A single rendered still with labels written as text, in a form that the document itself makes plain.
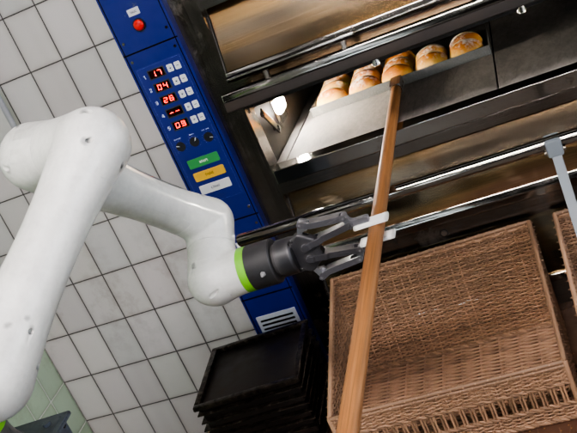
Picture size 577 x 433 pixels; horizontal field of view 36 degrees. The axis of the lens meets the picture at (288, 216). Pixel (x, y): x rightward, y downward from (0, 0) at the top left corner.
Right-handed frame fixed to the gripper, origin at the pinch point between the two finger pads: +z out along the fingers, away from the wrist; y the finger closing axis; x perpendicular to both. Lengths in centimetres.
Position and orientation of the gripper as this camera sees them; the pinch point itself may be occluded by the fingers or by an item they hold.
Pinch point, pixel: (374, 229)
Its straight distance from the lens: 173.0
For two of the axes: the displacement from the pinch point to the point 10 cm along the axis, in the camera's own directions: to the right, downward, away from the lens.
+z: 9.1, -3.0, -2.9
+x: -1.5, 4.1, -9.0
